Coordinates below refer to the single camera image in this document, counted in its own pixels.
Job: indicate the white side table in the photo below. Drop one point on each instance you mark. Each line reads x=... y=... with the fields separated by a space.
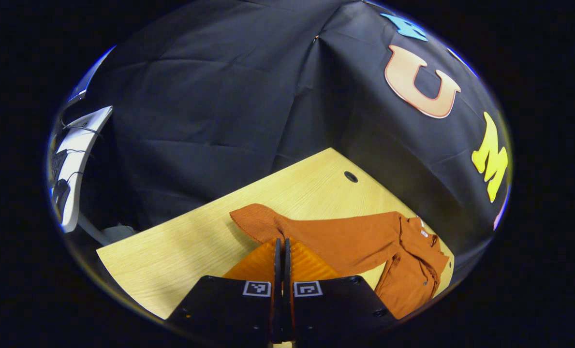
x=81 y=145

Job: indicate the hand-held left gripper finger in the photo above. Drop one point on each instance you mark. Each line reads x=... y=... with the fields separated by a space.
x=277 y=266
x=287 y=266

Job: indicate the dark device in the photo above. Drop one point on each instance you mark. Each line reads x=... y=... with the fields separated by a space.
x=61 y=193

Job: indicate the orange button shirt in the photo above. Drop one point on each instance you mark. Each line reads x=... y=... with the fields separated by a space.
x=355 y=237

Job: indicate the black backdrop cloth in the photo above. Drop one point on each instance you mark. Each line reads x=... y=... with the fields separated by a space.
x=219 y=121

